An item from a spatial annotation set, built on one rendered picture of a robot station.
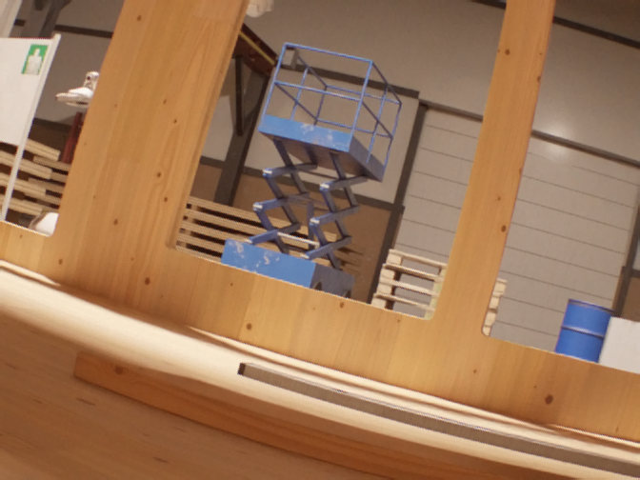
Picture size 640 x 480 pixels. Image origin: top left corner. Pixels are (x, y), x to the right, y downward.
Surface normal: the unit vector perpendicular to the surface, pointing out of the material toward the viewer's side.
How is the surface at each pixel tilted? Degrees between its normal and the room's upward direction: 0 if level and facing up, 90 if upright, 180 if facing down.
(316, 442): 90
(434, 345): 90
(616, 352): 90
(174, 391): 90
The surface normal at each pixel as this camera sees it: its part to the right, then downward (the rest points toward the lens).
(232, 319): -0.24, -0.11
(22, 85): -0.55, -0.19
